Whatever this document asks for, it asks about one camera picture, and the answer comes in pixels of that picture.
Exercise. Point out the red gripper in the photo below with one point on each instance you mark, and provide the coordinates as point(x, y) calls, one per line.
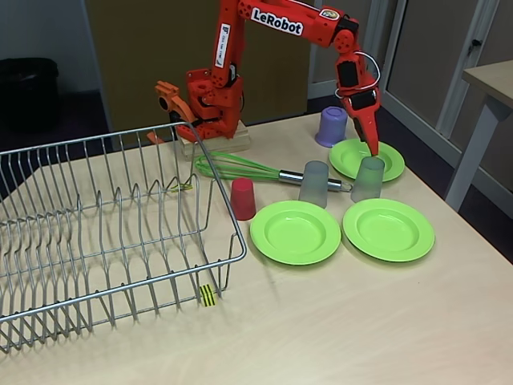
point(364, 105)

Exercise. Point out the purple plastic mug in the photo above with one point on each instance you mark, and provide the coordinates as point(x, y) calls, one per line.
point(330, 126)

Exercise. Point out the grey translucent plastic cup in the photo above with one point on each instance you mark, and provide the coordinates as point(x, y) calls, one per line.
point(314, 184)
point(367, 182)

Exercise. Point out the red plastic cup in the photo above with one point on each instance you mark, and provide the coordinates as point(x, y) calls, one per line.
point(242, 200)

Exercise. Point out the red robot arm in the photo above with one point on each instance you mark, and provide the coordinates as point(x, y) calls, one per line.
point(236, 24)

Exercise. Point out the green plastic plate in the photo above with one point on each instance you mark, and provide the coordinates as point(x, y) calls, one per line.
point(295, 234)
point(348, 156)
point(388, 230)

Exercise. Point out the grey cabinet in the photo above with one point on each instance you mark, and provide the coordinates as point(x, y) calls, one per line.
point(425, 48)

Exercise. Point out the wooden base block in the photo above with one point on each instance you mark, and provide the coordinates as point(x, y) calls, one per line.
point(236, 140)

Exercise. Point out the beige side table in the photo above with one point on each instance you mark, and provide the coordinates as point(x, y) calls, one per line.
point(493, 76)

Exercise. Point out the black cabinet lock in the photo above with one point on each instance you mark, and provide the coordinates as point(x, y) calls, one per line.
point(475, 44)

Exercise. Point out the yellow green twist tie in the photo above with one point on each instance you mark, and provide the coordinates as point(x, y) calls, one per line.
point(182, 187)

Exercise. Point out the orange table clamp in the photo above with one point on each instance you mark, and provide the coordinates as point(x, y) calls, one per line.
point(166, 94)

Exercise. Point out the yellow black striped tape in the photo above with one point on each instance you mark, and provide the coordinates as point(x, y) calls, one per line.
point(208, 296)

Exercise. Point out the brown partition board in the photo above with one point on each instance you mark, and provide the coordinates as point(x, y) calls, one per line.
point(132, 48)

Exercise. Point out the black trash bin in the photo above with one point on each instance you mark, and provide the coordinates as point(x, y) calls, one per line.
point(28, 92)

